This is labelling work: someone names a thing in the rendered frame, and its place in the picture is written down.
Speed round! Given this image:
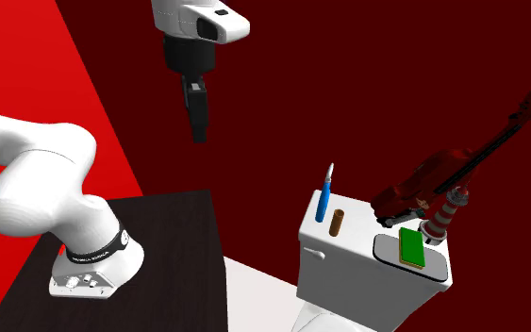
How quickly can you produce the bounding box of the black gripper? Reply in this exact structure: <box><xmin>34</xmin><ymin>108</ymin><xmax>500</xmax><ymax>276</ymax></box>
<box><xmin>162</xmin><ymin>34</ymin><xmax>217</xmax><ymax>144</ymax></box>

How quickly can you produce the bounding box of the dark robot stand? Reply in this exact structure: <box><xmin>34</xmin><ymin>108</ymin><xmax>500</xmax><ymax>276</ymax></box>
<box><xmin>0</xmin><ymin>189</ymin><xmax>229</xmax><ymax>332</ymax></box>

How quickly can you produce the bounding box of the brown cylinder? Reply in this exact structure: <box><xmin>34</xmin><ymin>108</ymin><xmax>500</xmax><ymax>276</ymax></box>
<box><xmin>328</xmin><ymin>208</ymin><xmax>346</xmax><ymax>239</ymax></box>

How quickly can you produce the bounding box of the white toilet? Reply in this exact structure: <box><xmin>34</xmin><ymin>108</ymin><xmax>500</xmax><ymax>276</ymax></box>
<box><xmin>290</xmin><ymin>189</ymin><xmax>454</xmax><ymax>332</ymax></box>

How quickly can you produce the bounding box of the red violin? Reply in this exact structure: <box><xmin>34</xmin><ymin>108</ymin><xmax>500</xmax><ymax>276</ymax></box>
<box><xmin>369</xmin><ymin>85</ymin><xmax>531</xmax><ymax>220</ymax></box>

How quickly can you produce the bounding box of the green flat box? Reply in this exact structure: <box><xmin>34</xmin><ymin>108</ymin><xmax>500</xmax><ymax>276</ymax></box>
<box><xmin>398</xmin><ymin>226</ymin><xmax>427</xmax><ymax>270</ymax></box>

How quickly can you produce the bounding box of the red white lighthouse figure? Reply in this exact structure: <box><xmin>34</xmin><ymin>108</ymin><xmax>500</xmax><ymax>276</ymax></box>
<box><xmin>418</xmin><ymin>185</ymin><xmax>471</xmax><ymax>245</ymax></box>

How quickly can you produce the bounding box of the grey tablet with black rim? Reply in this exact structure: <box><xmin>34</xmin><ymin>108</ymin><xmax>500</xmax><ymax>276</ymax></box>
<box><xmin>373</xmin><ymin>233</ymin><xmax>450</xmax><ymax>284</ymax></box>

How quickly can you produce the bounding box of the blue handled knife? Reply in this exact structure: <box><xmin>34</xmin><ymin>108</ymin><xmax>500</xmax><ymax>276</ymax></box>
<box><xmin>314</xmin><ymin>162</ymin><xmax>336</xmax><ymax>224</ymax></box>

